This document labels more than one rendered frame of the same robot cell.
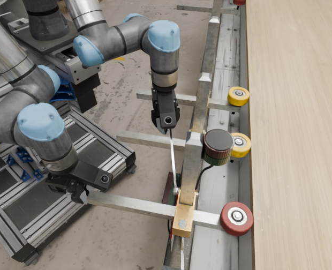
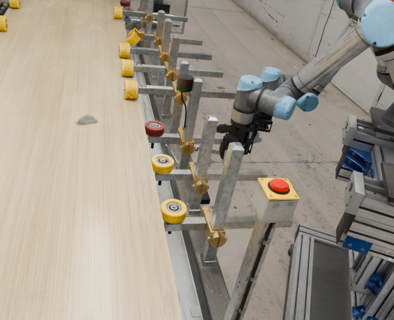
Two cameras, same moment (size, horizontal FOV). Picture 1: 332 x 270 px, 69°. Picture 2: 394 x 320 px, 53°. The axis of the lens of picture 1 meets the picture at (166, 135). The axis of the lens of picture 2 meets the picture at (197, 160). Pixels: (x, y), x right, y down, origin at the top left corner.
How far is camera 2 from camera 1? 1.73 m
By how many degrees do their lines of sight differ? 94
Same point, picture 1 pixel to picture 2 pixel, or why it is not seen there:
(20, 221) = (323, 247)
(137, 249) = not seen: hidden behind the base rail
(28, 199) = (339, 265)
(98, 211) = (275, 309)
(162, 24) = (253, 78)
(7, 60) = not seen: hidden behind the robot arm
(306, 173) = (106, 148)
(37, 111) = (272, 69)
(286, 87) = (112, 228)
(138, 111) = not seen: outside the picture
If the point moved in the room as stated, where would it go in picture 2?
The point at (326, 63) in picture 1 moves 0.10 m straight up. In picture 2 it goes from (25, 300) to (21, 270)
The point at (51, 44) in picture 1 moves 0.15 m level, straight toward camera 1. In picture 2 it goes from (389, 169) to (348, 150)
